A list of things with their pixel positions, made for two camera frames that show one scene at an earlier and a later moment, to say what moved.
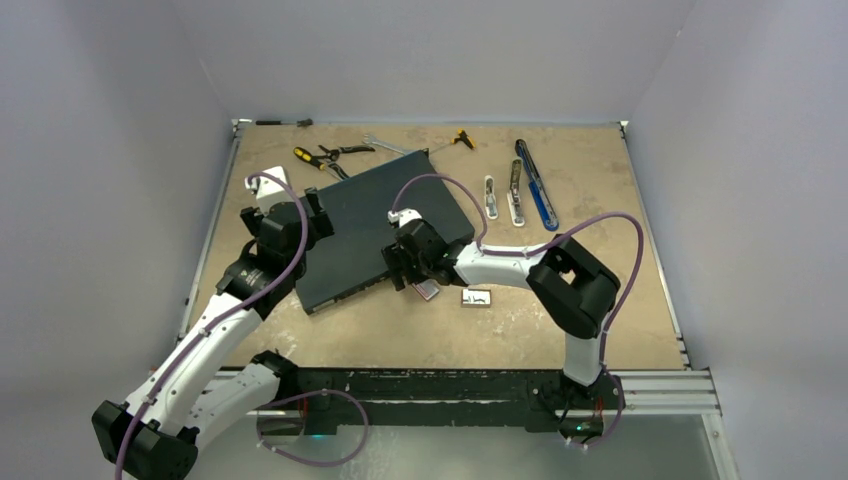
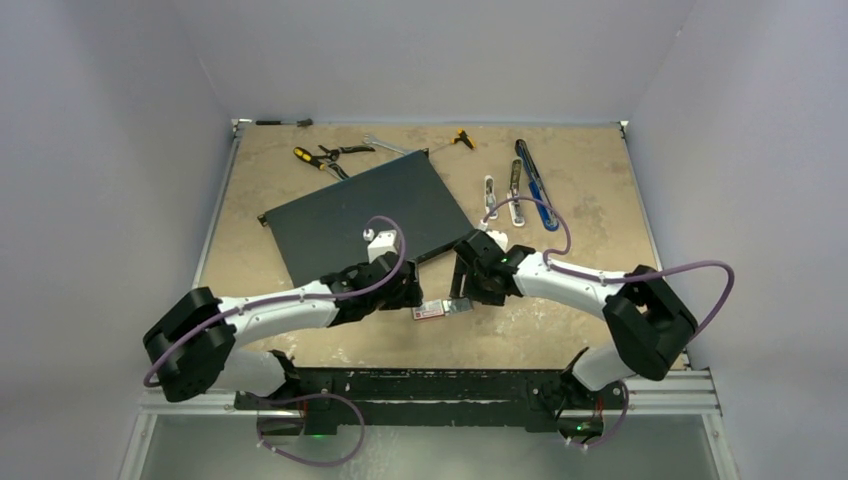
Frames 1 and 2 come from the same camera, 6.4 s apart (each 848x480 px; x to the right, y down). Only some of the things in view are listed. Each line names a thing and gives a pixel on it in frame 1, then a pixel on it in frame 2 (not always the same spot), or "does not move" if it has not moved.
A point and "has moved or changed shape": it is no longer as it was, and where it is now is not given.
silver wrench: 369,139 does not move
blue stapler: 540,194 does not move
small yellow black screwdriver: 465,137 does not move
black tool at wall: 301,123 does not move
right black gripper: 396,256 -> 485,297
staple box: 476,298 has moved or changed shape
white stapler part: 490,201 does not move
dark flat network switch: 337,266 does not move
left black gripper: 318,226 -> 408,294
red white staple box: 427,288 -> 428,309
